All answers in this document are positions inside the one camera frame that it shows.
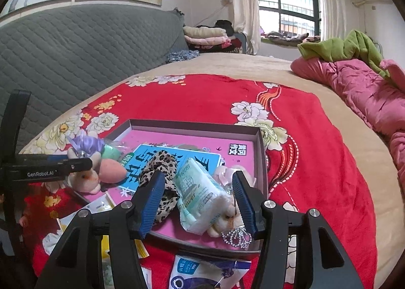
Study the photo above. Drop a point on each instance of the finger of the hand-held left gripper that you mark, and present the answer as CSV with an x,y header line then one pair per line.
x,y
79,165
15,124

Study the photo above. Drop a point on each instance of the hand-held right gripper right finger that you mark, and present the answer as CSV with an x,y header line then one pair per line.
x,y
245,206

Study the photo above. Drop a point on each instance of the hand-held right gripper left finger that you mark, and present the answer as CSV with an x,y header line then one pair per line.
x,y
152,203

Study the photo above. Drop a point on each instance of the plush doll with purple dress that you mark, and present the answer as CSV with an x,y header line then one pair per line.
x,y
85,178

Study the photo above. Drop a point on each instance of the leopard print scrunchie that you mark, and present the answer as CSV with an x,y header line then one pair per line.
x,y
164,162

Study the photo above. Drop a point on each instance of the white green tissue pack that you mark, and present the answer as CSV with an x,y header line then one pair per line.
x,y
196,200

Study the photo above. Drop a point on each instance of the grey cardboard box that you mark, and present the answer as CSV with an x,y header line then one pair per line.
x,y
189,125

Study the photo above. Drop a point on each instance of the beige bunny plush with crown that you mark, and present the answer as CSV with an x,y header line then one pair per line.
x,y
226,213

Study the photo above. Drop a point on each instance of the clear bag of makeup sponges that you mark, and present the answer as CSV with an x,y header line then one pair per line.
x,y
110,170

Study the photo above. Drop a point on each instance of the white yellow cartoon packet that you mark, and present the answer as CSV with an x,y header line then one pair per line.
x,y
100,207

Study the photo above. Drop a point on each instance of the blue white packet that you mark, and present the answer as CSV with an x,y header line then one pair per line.
x,y
186,270

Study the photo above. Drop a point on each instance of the pink book with blue label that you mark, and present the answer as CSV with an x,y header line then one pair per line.
x,y
202,140

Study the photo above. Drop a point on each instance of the red floral blanket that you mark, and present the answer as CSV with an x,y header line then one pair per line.
x,y
316,149

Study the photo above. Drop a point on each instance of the grey quilted headboard cover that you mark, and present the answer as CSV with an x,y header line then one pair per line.
x,y
79,54

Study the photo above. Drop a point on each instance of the blue patterned cloth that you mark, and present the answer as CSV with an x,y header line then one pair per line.
x,y
183,55

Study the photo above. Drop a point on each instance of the pink quilt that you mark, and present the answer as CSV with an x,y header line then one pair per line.
x,y
354,83

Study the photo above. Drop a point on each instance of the patterned window seat cushion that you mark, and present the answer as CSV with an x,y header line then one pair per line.
x,y
284,37

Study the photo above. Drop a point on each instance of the stack of folded clothes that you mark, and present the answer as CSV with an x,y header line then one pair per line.
x,y
202,34

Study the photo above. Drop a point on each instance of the black bag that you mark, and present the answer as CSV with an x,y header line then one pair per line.
x,y
224,25

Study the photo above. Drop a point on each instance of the green blanket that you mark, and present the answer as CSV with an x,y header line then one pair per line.
x,y
348,48

